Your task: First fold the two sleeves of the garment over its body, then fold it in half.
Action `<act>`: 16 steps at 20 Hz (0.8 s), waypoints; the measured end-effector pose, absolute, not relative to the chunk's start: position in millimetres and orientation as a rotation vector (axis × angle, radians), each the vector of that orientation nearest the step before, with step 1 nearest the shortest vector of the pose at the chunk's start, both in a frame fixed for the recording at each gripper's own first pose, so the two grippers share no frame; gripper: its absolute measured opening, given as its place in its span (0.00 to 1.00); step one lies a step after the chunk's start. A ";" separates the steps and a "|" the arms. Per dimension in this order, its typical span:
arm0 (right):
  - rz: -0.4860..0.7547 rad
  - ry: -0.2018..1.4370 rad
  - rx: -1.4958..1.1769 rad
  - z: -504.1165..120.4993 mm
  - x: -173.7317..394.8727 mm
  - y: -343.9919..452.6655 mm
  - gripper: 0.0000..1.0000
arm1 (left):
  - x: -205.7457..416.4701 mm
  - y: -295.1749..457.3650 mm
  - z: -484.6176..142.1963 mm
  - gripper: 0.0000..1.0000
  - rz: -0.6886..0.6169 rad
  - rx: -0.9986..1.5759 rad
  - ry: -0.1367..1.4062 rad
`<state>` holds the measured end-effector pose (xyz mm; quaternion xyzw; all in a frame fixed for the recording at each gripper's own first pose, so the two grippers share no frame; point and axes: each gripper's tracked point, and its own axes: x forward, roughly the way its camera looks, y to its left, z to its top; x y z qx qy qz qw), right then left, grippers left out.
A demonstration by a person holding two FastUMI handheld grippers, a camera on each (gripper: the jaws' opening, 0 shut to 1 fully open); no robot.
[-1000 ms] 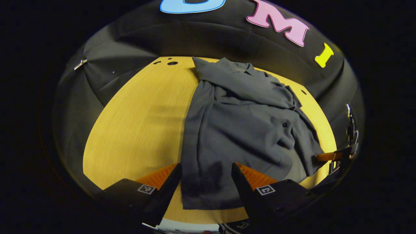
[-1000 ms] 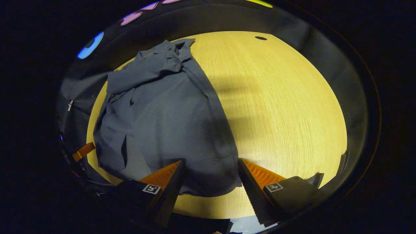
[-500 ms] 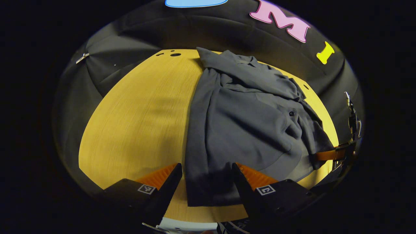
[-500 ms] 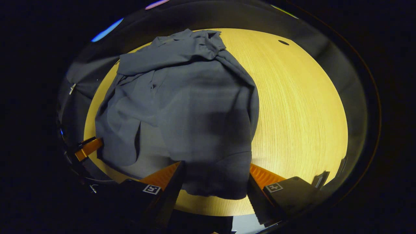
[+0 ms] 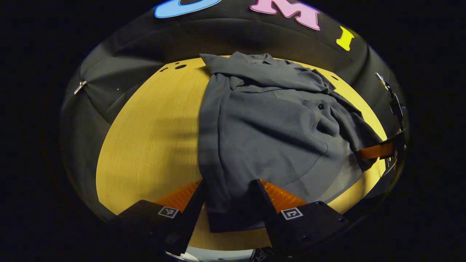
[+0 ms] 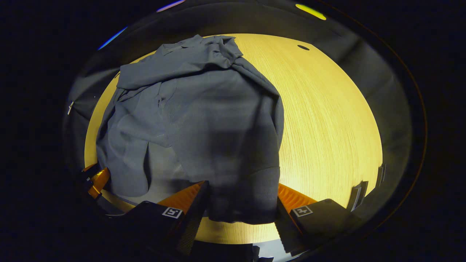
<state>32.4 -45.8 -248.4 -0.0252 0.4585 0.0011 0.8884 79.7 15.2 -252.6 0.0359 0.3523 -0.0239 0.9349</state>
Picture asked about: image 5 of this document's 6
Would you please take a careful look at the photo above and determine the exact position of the grey collared shirt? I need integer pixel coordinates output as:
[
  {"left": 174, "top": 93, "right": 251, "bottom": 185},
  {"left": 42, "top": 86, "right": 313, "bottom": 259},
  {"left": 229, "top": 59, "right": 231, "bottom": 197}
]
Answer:
[{"left": 198, "top": 51, "right": 383, "bottom": 233}]

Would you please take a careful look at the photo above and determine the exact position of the black backdrop cloth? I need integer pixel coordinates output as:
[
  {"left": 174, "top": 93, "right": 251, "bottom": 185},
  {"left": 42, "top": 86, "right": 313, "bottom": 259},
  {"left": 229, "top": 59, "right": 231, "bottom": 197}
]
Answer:
[{"left": 60, "top": 0, "right": 406, "bottom": 219}]

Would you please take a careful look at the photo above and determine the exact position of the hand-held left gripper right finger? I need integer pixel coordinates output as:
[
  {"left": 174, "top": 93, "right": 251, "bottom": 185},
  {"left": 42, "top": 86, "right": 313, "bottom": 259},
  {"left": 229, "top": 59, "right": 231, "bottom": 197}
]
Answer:
[{"left": 253, "top": 178, "right": 350, "bottom": 255}]

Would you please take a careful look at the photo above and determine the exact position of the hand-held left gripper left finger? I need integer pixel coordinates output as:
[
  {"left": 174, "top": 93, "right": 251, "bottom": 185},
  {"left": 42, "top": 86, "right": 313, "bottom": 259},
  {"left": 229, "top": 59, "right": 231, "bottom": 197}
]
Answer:
[{"left": 109, "top": 179, "right": 207, "bottom": 256}]

